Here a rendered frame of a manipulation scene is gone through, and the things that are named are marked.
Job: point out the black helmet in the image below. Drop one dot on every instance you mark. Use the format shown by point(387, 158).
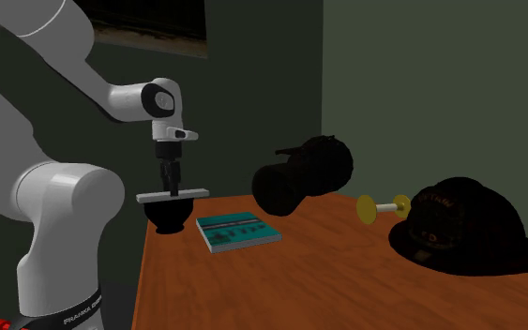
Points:
point(460, 228)

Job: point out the teal book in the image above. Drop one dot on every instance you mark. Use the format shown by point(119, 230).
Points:
point(238, 230)

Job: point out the yellow and white spool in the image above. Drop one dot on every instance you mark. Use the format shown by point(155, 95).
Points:
point(367, 209)

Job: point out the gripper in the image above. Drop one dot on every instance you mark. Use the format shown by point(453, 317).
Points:
point(168, 150)

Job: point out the black bowl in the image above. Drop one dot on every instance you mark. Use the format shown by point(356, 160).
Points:
point(168, 215)

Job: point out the brown wooden table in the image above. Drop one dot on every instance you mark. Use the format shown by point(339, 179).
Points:
point(318, 283)

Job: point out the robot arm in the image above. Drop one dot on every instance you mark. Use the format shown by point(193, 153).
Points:
point(62, 201)

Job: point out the grey flat bar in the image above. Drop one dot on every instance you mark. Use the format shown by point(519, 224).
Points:
point(153, 197)

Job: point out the dark window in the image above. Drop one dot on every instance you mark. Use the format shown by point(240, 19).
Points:
point(153, 18)

